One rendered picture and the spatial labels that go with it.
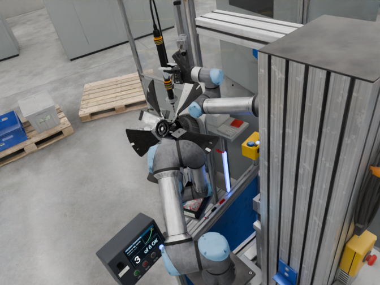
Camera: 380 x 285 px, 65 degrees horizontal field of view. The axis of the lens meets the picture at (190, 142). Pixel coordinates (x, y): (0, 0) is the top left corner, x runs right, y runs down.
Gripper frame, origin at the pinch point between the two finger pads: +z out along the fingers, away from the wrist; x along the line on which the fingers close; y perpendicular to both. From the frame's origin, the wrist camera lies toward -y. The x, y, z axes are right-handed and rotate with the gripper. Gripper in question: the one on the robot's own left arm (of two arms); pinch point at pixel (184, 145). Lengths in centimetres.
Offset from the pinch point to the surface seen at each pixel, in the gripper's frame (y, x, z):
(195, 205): 0.6, 33.6, -18.2
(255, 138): -41.5, 15.0, 15.2
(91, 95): 203, 81, 267
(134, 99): 126, 89, 243
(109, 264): 21, -8, -78
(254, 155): -39.6, 19.5, 4.3
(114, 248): 21, -9, -71
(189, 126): -1.0, 2.2, 21.6
